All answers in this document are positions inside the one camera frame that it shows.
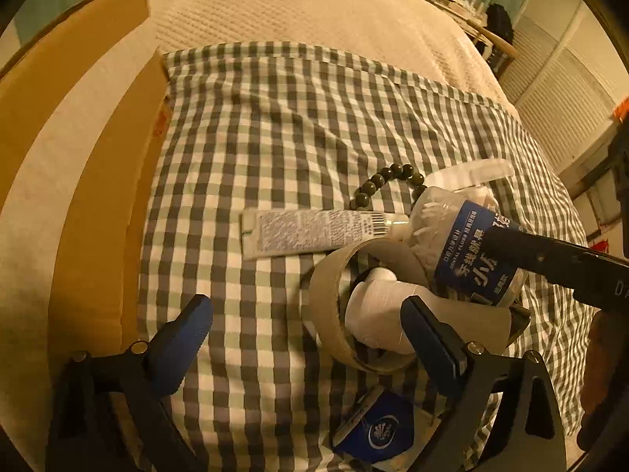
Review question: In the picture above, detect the cream bed blanket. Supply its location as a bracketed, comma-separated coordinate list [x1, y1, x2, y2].
[1, 0, 515, 471]

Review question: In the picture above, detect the dark bead bracelet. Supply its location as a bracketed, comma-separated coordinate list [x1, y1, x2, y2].
[348, 162, 428, 211]

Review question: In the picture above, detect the brown cardboard box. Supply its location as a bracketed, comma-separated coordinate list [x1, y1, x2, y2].
[1, 0, 169, 394]

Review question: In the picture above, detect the white ointment tube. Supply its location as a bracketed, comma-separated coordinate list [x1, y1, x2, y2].
[240, 208, 410, 260]

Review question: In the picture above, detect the black bag on desk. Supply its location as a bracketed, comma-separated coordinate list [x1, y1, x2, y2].
[486, 3, 514, 44]

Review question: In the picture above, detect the wooden side desk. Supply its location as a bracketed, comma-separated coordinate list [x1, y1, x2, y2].
[423, 0, 519, 60]

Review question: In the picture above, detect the brown tape roll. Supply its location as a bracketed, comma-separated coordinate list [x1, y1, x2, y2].
[308, 238, 527, 374]

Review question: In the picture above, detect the green checkered cloth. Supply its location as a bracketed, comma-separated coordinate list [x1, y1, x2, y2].
[138, 43, 587, 471]

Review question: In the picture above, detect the white small bottle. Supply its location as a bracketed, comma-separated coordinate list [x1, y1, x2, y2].
[344, 267, 442, 355]

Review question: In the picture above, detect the white louvered wardrobe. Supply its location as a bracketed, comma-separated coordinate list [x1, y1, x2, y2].
[501, 0, 628, 174]

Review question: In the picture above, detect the blue white tissue box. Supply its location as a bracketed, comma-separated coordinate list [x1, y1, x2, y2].
[331, 386, 440, 471]

